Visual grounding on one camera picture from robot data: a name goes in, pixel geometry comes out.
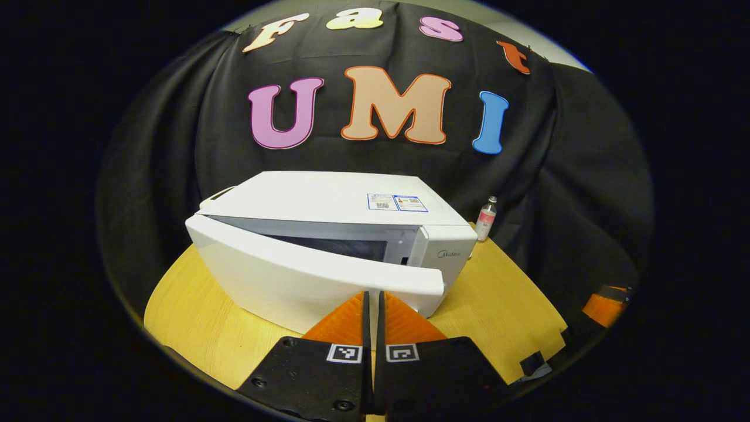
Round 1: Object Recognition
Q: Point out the white microwave oven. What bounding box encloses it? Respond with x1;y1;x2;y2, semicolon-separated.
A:
185;171;478;335

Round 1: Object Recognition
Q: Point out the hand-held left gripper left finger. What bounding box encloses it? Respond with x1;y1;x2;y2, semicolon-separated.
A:
237;291;373;422

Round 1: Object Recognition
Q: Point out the small clear bottle pink label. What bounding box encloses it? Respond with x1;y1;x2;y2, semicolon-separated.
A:
476;196;498;242

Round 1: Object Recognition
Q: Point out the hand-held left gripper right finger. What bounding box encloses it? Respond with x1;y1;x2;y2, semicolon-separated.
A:
375;291;510;420

